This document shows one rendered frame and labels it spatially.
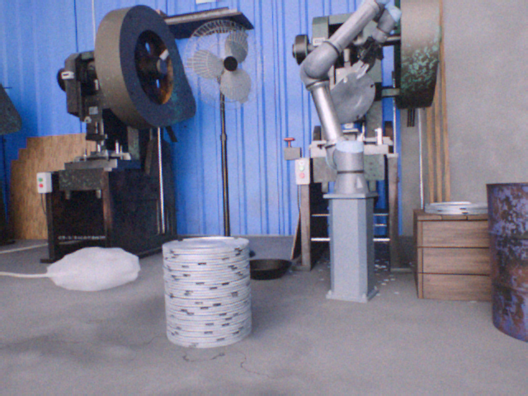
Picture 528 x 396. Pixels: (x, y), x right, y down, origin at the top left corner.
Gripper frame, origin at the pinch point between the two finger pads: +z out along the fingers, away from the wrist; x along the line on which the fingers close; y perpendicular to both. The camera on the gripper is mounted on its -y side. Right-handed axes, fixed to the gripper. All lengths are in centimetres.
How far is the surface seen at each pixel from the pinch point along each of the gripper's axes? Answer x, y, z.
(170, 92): -122, 32, 97
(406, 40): 1.0, -16.6, -23.3
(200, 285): 79, 109, 40
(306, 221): 31, 10, 76
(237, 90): -72, 13, 59
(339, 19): -52, -21, -9
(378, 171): 32, -19, 37
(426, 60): 11.3, -26.6, -20.1
